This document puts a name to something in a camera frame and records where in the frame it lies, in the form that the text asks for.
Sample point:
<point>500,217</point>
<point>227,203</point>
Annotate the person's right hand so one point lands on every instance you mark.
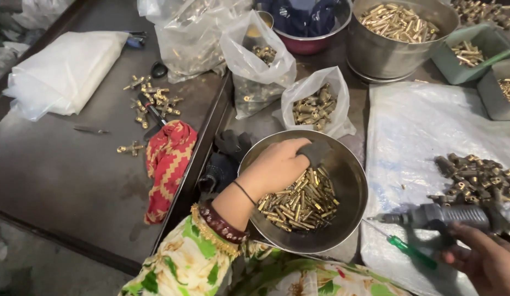
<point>491,263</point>

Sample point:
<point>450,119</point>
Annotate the person's left hand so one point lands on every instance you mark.
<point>273,166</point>

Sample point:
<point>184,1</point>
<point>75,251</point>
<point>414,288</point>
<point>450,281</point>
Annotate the person's left fingers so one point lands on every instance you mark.
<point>301,148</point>

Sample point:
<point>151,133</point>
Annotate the person's right fingers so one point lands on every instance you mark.
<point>460,246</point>

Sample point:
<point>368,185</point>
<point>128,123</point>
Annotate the grey pneumatic screwdriver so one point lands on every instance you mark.
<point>456,216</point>

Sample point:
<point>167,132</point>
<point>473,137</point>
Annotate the dark grey finger cover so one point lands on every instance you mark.
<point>316,153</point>

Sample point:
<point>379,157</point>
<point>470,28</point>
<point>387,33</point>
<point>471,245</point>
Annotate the brass fittings in small bag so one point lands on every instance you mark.
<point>314,109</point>

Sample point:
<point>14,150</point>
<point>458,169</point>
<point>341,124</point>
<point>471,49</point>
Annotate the heap of small brass pins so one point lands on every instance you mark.
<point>300,203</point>

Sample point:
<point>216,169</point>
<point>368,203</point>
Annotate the small plastic bag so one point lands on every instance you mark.
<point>312,88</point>

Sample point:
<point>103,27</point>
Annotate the steel bowl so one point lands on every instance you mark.
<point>347,193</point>

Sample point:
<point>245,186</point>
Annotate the heap of dull brass fittings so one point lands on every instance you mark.
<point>477,179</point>

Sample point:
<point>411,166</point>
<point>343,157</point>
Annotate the black wrist thread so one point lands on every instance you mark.
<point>244,192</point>

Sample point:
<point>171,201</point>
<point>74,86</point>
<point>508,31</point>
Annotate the black glove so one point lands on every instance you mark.
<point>224,164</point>

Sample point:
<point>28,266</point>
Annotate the tall plastic bag of fittings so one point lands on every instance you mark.
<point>255,78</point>

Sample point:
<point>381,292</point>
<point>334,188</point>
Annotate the white plastic sheet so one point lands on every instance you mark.
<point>407,135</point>

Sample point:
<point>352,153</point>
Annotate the brown studded bangle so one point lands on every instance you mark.
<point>222,226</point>

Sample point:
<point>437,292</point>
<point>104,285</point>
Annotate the large steel pot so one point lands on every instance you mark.
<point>382,55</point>

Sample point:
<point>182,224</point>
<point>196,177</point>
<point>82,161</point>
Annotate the red bowl with dark cloth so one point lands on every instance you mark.
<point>306,24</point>

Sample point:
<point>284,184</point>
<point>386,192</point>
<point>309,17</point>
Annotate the small steel cup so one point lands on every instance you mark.
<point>259,26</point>

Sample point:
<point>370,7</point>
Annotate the red patterned cloth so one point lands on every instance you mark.
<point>166,164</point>

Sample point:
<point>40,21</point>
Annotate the grey plastic bin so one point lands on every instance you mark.
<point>491,102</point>

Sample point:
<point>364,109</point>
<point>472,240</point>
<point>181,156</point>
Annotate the group of brass valve fittings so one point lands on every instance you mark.
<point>158,98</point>

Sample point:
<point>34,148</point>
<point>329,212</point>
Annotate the black and red marker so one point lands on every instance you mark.
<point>151,109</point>

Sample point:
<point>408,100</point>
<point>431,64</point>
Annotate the large clear plastic bag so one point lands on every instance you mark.
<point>189,41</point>

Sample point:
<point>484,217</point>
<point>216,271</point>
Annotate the green floral garment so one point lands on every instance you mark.
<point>205,271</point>

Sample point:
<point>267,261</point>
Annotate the brass pins in steel pot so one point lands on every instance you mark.
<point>396,22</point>

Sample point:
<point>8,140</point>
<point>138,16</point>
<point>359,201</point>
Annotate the black oval object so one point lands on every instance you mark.
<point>159,70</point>

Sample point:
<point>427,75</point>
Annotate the brass pins in grey bin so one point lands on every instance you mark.
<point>509,90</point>

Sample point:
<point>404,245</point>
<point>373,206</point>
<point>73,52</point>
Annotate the green plastic bin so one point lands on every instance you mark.
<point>448,65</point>

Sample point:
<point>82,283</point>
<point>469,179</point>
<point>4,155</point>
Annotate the single brass valve fitting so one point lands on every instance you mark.
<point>131,149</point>

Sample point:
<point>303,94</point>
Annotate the brass pins in green bin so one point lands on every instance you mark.
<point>468,53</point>

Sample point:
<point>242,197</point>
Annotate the thin metal blade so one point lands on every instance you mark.
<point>90,130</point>

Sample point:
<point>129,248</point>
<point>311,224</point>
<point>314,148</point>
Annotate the pile of loose brass parts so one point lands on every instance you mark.
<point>481,12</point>

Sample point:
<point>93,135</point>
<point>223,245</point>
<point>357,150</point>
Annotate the stack of folded white bags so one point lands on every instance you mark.
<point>66,70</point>

